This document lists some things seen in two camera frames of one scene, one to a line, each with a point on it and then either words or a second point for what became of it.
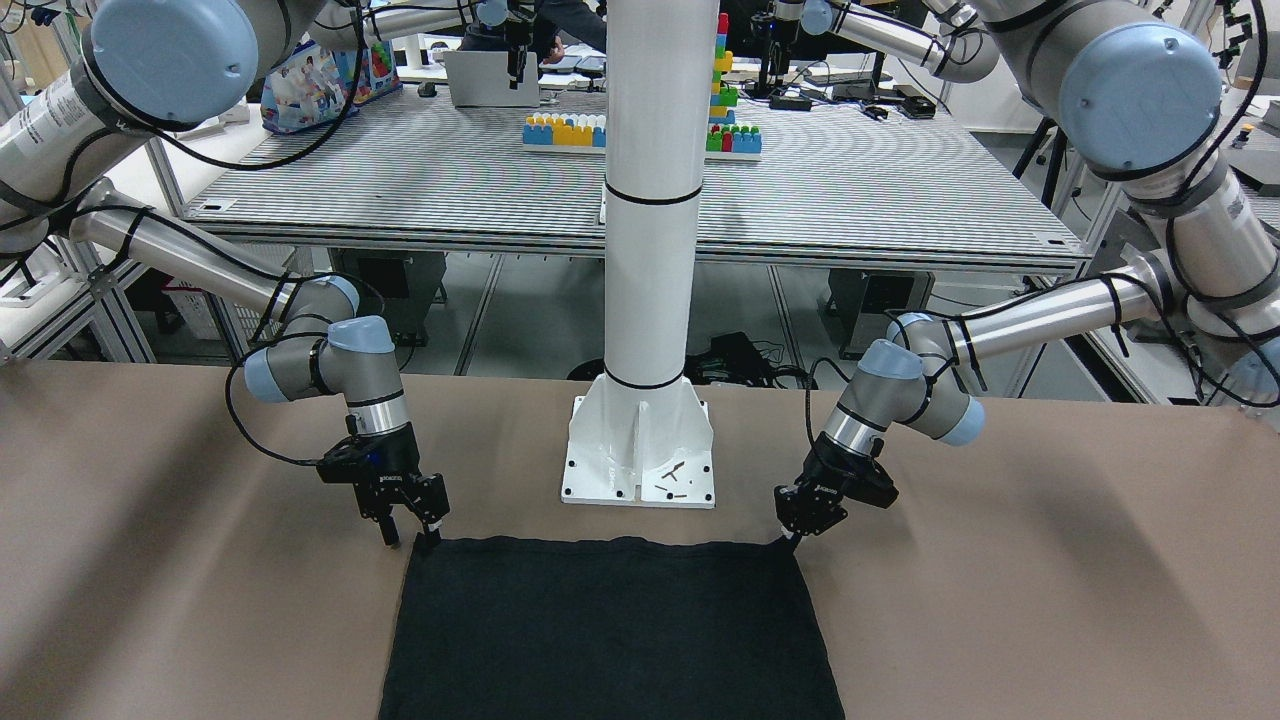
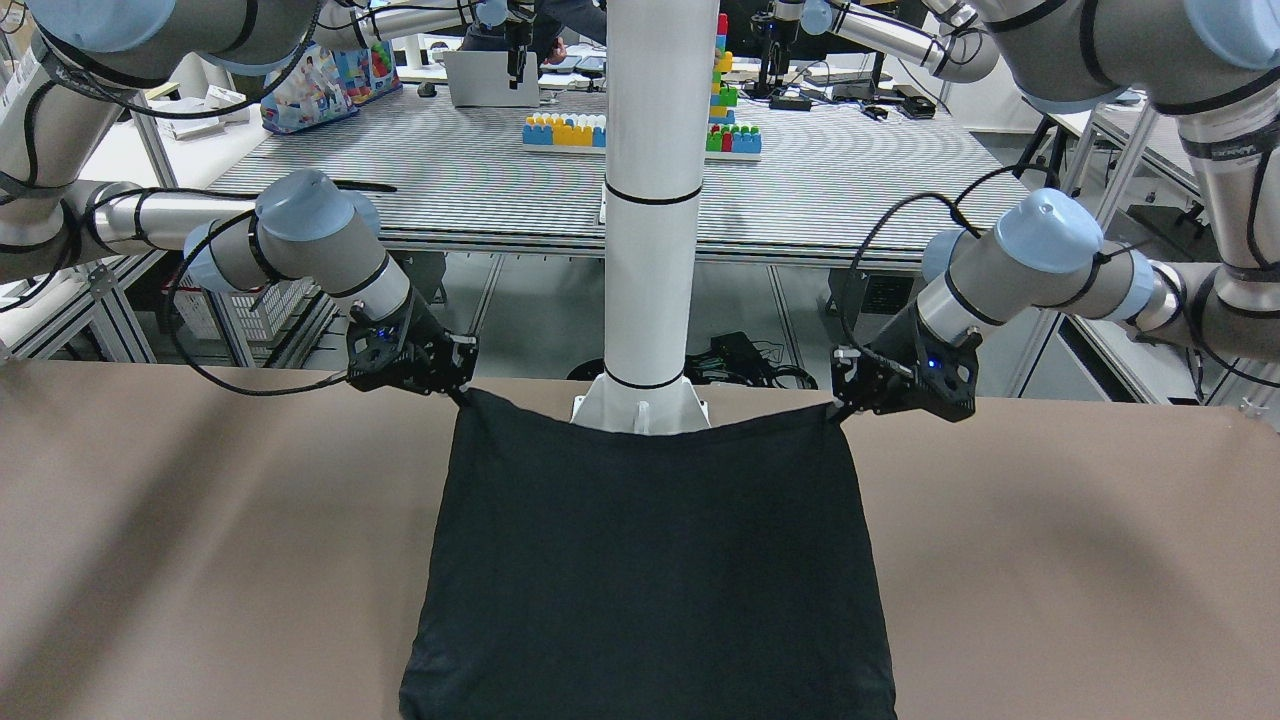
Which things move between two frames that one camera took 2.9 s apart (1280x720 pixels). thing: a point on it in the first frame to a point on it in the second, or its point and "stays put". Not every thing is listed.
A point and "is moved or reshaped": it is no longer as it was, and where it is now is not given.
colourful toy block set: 726,138 stays put
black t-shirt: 605,628 is moved or reshaped
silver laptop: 482,79 stays put
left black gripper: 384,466 to 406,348
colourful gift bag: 310,85 stays put
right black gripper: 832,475 to 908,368
